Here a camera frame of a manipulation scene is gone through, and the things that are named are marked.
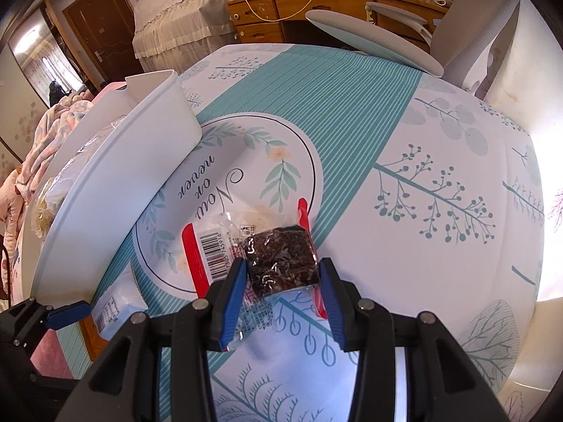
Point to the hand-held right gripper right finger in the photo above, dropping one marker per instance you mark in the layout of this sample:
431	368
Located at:
334	303

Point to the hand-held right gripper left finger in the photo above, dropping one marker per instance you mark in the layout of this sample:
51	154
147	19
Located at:
231	303

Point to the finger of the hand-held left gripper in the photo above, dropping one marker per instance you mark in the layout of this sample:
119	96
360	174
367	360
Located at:
66	315

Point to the orange and white snack box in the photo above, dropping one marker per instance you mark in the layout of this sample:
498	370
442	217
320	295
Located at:
116	305

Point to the red-edged clear snack packet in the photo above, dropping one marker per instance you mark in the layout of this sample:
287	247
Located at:
281	259

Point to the clear pale puffs packet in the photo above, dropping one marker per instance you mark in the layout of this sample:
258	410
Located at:
44	215

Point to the white plastic storage bin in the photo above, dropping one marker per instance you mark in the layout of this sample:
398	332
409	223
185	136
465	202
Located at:
132	176

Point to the printed tree tablecloth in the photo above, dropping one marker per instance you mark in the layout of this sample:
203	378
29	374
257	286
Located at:
396	118

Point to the white leaf-print curtain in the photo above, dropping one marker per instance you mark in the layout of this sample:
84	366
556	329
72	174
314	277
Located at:
523	400

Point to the mirrored wardrobe door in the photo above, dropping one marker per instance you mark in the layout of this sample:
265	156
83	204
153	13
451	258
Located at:
39	61

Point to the white lace cover cloth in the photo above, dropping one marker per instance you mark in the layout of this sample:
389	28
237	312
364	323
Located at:
176	30

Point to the brown wooden door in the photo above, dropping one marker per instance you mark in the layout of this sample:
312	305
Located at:
101	30

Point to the wooden desk with drawers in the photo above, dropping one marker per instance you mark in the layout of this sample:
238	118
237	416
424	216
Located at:
264	13

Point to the grey office chair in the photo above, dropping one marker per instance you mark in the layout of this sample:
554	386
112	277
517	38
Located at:
475	30

